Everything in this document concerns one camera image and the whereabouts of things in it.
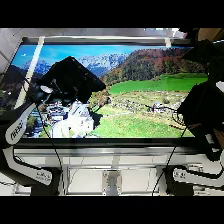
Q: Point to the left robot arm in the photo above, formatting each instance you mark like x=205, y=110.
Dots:
x=20, y=125

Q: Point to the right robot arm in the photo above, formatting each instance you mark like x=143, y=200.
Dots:
x=203, y=106

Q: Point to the silver frame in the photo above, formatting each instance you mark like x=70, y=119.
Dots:
x=113, y=160

